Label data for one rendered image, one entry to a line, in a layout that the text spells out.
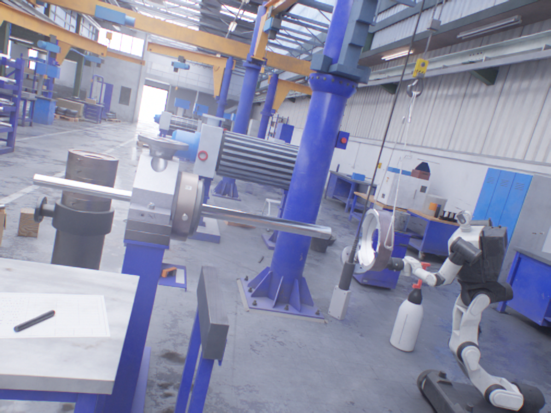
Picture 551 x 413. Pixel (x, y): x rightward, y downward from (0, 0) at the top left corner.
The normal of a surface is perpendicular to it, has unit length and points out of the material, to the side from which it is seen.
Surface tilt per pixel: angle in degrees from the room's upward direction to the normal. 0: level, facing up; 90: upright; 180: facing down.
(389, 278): 90
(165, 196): 90
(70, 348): 0
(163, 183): 45
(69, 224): 90
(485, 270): 103
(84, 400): 90
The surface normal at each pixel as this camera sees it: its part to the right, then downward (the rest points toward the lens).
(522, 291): -0.96, -0.19
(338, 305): -0.69, -0.04
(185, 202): 0.26, -0.09
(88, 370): 0.22, -0.96
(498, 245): -0.54, 0.25
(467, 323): 0.11, 0.58
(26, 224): 0.45, 0.25
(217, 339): 0.20, 0.21
